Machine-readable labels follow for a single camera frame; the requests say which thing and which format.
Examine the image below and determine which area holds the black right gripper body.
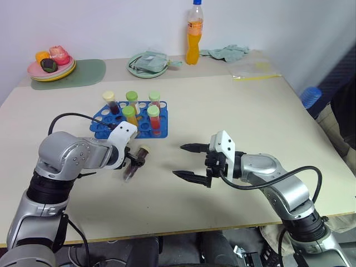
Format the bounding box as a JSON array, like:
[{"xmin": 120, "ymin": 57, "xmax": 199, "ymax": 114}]
[{"xmin": 204, "ymin": 150, "xmax": 226, "ymax": 179}]

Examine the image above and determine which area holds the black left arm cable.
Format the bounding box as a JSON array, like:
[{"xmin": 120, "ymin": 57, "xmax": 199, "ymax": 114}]
[{"xmin": 48, "ymin": 112, "xmax": 115, "ymax": 136}]

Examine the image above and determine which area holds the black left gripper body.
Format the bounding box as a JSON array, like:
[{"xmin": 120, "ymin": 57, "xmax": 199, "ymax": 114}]
[{"xmin": 122, "ymin": 145, "xmax": 140, "ymax": 169}]

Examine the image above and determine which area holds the dark purple tube cream cap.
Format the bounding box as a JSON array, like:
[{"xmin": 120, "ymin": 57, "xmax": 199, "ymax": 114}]
[{"xmin": 122, "ymin": 145, "xmax": 151, "ymax": 183}]

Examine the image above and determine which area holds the dark blue woven chair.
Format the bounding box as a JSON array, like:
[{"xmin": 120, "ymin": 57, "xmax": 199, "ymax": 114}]
[{"xmin": 305, "ymin": 43, "xmax": 356, "ymax": 121}]

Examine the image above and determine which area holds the orange tube green cap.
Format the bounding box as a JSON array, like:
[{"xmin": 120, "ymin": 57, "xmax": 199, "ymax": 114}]
[{"xmin": 121, "ymin": 106, "xmax": 139, "ymax": 126}]

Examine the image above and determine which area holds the blue ribbed cap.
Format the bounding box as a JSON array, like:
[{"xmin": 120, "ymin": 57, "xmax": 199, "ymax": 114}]
[{"xmin": 300, "ymin": 86, "xmax": 323, "ymax": 110}]

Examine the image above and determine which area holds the dark red tube cream cap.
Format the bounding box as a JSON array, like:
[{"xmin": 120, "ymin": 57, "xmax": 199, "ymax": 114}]
[{"xmin": 102, "ymin": 91, "xmax": 120, "ymax": 116}]

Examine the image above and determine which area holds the orange soda bottle blue cap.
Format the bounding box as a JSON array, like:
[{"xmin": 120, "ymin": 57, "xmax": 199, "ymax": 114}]
[{"xmin": 185, "ymin": 0, "xmax": 205, "ymax": 66}]

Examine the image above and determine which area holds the orange toy pepper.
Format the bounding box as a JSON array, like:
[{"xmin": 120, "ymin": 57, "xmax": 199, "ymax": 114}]
[{"xmin": 34, "ymin": 51, "xmax": 51, "ymax": 64}]

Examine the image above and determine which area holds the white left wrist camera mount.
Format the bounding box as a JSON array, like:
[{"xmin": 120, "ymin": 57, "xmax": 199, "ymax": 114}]
[{"xmin": 107, "ymin": 121, "xmax": 139, "ymax": 170}]

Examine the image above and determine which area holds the yellow tube green cap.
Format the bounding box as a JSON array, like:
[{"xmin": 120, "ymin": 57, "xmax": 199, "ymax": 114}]
[{"xmin": 125, "ymin": 91, "xmax": 140, "ymax": 115}]

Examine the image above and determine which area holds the black box with white label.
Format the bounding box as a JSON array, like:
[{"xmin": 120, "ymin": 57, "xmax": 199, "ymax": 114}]
[{"xmin": 233, "ymin": 244, "xmax": 269, "ymax": 267}]

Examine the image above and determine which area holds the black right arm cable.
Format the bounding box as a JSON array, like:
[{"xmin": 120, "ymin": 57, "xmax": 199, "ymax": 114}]
[{"xmin": 219, "ymin": 165, "xmax": 324, "ymax": 205}]

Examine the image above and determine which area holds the yellow plate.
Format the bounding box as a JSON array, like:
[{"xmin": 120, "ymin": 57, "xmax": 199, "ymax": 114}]
[{"xmin": 29, "ymin": 60, "xmax": 77, "ymax": 82}]

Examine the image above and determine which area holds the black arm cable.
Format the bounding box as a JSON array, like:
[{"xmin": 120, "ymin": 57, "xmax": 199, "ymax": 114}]
[
  {"xmin": 219, "ymin": 165, "xmax": 324, "ymax": 205},
  {"xmin": 48, "ymin": 112, "xmax": 115, "ymax": 136}
]

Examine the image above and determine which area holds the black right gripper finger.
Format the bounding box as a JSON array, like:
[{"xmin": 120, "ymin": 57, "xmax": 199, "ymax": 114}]
[
  {"xmin": 180, "ymin": 142, "xmax": 212, "ymax": 154},
  {"xmin": 172, "ymin": 170, "xmax": 214, "ymax": 189}
]

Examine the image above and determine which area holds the dark toy mangosteen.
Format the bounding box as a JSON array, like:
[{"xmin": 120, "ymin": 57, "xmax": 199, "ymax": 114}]
[{"xmin": 39, "ymin": 57, "xmax": 58, "ymax": 73}]

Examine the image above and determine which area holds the red tube pale green cap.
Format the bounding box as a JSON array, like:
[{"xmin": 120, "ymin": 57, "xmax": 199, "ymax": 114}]
[
  {"xmin": 148, "ymin": 91, "xmax": 162, "ymax": 111},
  {"xmin": 146, "ymin": 106, "xmax": 162, "ymax": 136}
]

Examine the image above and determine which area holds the pink plate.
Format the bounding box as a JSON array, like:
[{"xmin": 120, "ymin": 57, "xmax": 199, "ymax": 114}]
[{"xmin": 27, "ymin": 55, "xmax": 75, "ymax": 78}]

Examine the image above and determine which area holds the crumpled green cloth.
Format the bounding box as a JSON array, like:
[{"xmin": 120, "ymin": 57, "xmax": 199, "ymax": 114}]
[{"xmin": 199, "ymin": 44, "xmax": 251, "ymax": 63}]

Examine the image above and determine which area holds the blue test tube rack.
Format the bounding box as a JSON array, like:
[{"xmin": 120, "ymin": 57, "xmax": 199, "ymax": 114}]
[{"xmin": 89, "ymin": 100, "xmax": 170, "ymax": 140}]

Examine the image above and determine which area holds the dark rounded shape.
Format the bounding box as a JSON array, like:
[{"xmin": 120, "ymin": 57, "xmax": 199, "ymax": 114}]
[
  {"xmin": 199, "ymin": 230, "xmax": 240, "ymax": 267},
  {"xmin": 126, "ymin": 236, "xmax": 161, "ymax": 267}
]

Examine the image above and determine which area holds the pale green plate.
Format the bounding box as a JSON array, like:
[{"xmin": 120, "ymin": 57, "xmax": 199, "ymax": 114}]
[{"xmin": 127, "ymin": 51, "xmax": 170, "ymax": 79}]

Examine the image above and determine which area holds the pink toy peach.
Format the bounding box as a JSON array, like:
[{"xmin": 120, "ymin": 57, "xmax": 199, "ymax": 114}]
[{"xmin": 48, "ymin": 44, "xmax": 71, "ymax": 66}]

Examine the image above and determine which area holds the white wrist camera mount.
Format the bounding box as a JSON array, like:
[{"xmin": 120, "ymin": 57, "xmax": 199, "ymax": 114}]
[
  {"xmin": 210, "ymin": 130, "xmax": 236, "ymax": 179},
  {"xmin": 107, "ymin": 121, "xmax": 139, "ymax": 170}
]

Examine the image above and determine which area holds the person in black and beige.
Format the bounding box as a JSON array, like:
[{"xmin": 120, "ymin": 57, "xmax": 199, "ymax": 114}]
[{"xmin": 316, "ymin": 79, "xmax": 356, "ymax": 179}]

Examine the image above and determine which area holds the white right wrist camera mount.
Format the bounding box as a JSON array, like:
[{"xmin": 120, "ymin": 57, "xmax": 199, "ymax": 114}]
[{"xmin": 210, "ymin": 130, "xmax": 236, "ymax": 179}]

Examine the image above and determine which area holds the green placemat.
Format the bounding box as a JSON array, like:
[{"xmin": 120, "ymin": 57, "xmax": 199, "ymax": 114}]
[{"xmin": 30, "ymin": 58, "xmax": 107, "ymax": 91}]

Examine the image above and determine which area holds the beige cloth under table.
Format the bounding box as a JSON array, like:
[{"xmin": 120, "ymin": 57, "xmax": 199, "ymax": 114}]
[{"xmin": 259, "ymin": 215, "xmax": 356, "ymax": 253}]

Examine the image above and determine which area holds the clear plastic bag yellow strip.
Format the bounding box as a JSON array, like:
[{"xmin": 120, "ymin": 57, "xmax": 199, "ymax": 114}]
[{"xmin": 228, "ymin": 59, "xmax": 283, "ymax": 82}]

